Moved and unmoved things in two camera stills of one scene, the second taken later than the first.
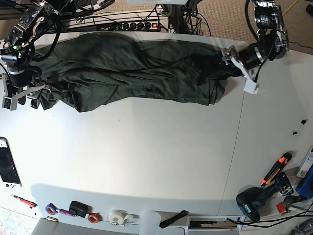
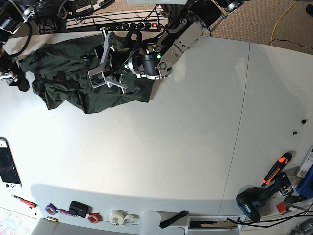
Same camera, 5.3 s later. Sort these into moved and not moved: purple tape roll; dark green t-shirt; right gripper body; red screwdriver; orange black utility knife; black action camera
Moved: dark green t-shirt; right gripper body
Not moved: purple tape roll; red screwdriver; orange black utility knife; black action camera
